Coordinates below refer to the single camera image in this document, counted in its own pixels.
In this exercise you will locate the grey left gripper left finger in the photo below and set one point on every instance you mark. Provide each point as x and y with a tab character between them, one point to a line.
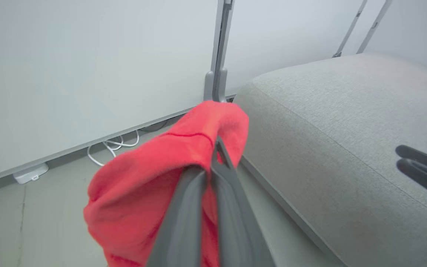
184	222

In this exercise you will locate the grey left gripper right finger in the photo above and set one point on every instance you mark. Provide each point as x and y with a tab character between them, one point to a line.
235	230

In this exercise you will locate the red clothing item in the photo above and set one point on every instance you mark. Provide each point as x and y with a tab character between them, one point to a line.
143	178

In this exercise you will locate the grey fabric sofa seat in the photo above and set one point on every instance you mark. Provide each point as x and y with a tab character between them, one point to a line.
328	129

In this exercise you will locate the grey metal brace rod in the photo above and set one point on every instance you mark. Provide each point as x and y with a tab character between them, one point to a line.
373	27
348	29

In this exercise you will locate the white power adapter box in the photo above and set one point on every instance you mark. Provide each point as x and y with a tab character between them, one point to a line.
30	173

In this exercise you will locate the grey partition post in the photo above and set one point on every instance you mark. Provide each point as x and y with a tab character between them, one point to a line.
219	55

